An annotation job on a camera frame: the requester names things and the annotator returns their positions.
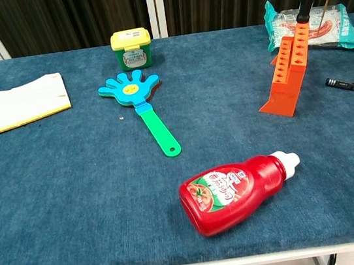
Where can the short black precision screwdriver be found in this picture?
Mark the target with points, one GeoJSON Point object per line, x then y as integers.
{"type": "Point", "coordinates": [341, 84]}

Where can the orange screwdriver rack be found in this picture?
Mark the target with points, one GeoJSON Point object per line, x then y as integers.
{"type": "Point", "coordinates": [285, 91]}

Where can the blue green hand clapper toy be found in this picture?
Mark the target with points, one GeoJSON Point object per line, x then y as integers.
{"type": "Point", "coordinates": [129, 89]}

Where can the teal clear snack packet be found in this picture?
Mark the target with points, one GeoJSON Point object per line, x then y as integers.
{"type": "Point", "coordinates": [337, 31]}

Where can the red ketchup bottle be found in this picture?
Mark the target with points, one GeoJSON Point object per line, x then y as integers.
{"type": "Point", "coordinates": [232, 197]}

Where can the white table leg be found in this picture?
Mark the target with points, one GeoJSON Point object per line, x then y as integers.
{"type": "Point", "coordinates": [321, 264]}

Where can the blue carpet table mat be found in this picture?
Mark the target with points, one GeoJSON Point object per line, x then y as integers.
{"type": "Point", "coordinates": [105, 182]}

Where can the white yellow-edged notebook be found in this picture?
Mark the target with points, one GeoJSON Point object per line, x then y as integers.
{"type": "Point", "coordinates": [15, 105]}

